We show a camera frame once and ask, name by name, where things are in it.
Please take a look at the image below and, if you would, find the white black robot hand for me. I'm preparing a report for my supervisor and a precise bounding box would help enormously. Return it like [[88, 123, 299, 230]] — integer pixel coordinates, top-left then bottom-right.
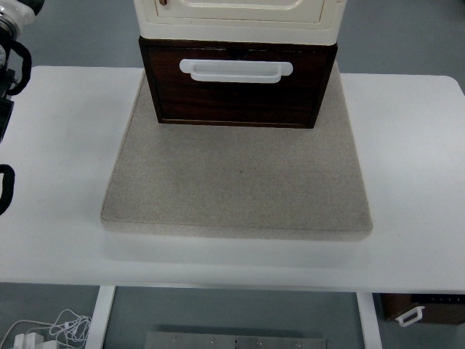
[[1, 0, 44, 24]]

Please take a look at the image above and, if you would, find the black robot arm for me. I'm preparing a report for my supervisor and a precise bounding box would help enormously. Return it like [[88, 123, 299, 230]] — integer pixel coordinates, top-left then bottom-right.
[[1, 0, 44, 140]]

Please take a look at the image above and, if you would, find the spare dark wooden drawer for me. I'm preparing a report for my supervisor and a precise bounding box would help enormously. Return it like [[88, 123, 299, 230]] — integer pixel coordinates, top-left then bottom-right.
[[380, 293, 464, 327]]

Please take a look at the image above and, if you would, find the beige cushion mat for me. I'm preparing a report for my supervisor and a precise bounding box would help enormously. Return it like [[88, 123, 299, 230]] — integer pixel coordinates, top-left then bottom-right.
[[101, 68, 373, 241]]

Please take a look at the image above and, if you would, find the white charger plug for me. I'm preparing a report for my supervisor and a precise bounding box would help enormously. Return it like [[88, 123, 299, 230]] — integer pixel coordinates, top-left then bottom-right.
[[13, 332, 44, 349]]

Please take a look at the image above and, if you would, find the white left table leg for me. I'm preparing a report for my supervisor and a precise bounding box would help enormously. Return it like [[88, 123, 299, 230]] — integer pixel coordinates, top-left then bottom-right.
[[85, 286, 116, 349]]

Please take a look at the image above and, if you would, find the white table leg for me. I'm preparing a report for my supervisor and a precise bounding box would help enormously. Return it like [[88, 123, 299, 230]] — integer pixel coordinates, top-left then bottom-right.
[[356, 292, 383, 349], [85, 286, 116, 349]]

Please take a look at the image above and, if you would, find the grey metal plate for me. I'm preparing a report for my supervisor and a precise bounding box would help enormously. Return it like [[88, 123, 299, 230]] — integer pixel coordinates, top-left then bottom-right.
[[144, 332, 328, 349]]

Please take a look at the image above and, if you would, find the white right table leg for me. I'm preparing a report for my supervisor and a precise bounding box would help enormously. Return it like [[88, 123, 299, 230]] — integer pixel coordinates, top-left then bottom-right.
[[356, 292, 383, 349]]

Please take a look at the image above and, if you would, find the black sleeved cable loop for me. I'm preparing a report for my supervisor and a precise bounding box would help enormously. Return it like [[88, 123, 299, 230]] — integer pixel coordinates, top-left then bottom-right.
[[0, 164, 16, 216]]

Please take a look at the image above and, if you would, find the dark wooden cabinet frame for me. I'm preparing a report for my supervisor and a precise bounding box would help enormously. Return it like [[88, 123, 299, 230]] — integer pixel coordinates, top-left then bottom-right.
[[137, 35, 339, 129]]

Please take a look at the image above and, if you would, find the white cable on floor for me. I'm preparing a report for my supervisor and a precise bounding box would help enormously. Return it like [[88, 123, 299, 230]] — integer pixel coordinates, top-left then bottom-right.
[[0, 309, 93, 349]]

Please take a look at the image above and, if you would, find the white spare drawer handle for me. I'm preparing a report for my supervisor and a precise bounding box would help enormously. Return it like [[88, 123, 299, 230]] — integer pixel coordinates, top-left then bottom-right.
[[395, 305, 425, 327]]

